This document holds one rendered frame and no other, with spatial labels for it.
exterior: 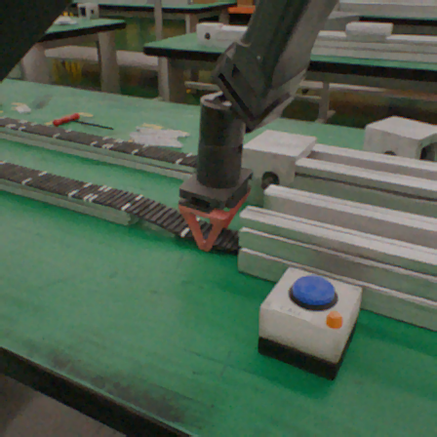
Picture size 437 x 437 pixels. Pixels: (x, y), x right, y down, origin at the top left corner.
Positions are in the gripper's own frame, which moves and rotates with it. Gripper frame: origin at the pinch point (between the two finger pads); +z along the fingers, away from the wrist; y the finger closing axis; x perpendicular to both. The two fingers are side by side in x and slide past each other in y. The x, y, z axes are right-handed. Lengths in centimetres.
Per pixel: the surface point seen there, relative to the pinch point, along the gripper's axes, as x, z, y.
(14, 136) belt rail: 58, 6, 21
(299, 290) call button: -15.9, -8.5, -15.9
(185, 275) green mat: -0.5, 0.6, -9.2
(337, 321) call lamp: -20.0, -8.5, -18.4
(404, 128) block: -20.1, -9.7, 34.2
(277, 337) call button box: -15.1, -4.2, -18.5
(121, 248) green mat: 10.6, 1.7, -7.0
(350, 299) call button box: -20.5, -7.6, -13.6
